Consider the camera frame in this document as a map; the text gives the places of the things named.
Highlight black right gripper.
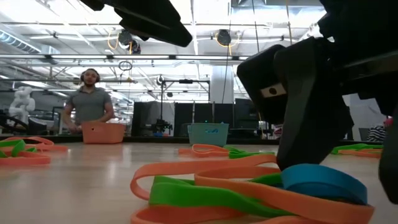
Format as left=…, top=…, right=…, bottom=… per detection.
left=236, top=0, right=398, bottom=171

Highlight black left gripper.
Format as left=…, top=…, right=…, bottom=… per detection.
left=79, top=0, right=194, bottom=49

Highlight orange rubber band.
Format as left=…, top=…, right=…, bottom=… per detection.
left=337, top=148, right=382, bottom=159
left=0, top=152, right=52, bottom=166
left=130, top=166, right=376, bottom=224
left=129, top=153, right=278, bottom=202
left=178, top=143, right=231, bottom=157
left=6, top=136, right=68, bottom=153

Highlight blue rubber band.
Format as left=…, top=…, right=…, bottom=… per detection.
left=280, top=164, right=369, bottom=206

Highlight green rubber band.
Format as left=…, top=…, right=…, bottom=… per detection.
left=0, top=139, right=39, bottom=159
left=250, top=172, right=284, bottom=185
left=228, top=150, right=276, bottom=159
left=330, top=142, right=384, bottom=156
left=223, top=144, right=247, bottom=153
left=148, top=175, right=296, bottom=218

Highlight person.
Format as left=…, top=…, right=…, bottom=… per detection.
left=61, top=67, right=116, bottom=135
left=366, top=117, right=393, bottom=142

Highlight dark grey chair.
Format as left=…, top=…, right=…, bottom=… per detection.
left=358, top=127, right=371, bottom=141

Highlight black perforated computer case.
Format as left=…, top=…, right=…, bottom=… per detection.
left=234, top=98, right=259, bottom=138

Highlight white round pillar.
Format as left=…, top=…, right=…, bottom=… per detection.
left=209, top=64, right=234, bottom=105

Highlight black distant robot arms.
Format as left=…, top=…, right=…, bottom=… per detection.
left=152, top=118, right=174, bottom=137

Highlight light teal plastic basket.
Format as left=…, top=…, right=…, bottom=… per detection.
left=187, top=122, right=230, bottom=146

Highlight orange plastic basket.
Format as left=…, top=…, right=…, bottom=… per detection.
left=81, top=121, right=127, bottom=144

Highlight white humanoid robot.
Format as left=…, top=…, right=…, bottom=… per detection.
left=8, top=86, right=36, bottom=128

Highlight black equipment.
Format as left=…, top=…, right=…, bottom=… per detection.
left=27, top=119, right=49, bottom=136

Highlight black ceiling cable reel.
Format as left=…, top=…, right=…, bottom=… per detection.
left=216, top=29, right=233, bottom=47
left=118, top=28, right=141, bottom=54

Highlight hanging black cable coil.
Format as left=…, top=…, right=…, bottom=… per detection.
left=118, top=60, right=134, bottom=72

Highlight black camera rig frame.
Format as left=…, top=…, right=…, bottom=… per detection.
left=159, top=78, right=211, bottom=125

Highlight long ceiling light rail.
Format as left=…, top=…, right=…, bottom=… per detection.
left=0, top=53, right=249, bottom=62

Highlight black partition wall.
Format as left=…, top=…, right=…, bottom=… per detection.
left=131, top=100, right=234, bottom=138

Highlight thin black cable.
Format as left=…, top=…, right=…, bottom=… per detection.
left=251, top=0, right=261, bottom=54

